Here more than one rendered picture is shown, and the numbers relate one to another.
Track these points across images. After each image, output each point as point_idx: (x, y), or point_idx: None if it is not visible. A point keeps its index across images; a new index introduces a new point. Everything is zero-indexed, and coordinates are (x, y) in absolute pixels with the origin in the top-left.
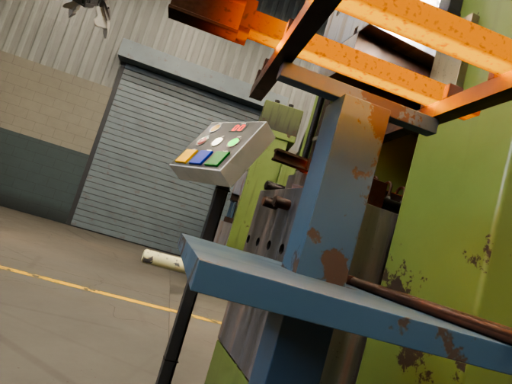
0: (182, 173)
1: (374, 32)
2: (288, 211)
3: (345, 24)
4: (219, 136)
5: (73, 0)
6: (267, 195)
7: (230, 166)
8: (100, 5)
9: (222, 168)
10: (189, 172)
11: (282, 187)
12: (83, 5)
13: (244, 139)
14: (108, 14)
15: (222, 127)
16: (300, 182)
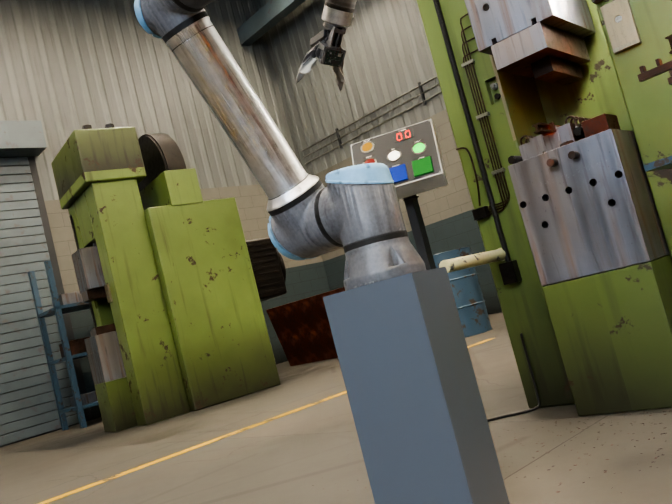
0: None
1: (550, 19)
2: (579, 158)
3: (509, 17)
4: (387, 151)
5: (328, 64)
6: (528, 163)
7: (442, 166)
8: None
9: (442, 169)
10: None
11: (520, 157)
12: (339, 66)
13: (430, 140)
14: (342, 66)
15: (376, 143)
16: (546, 143)
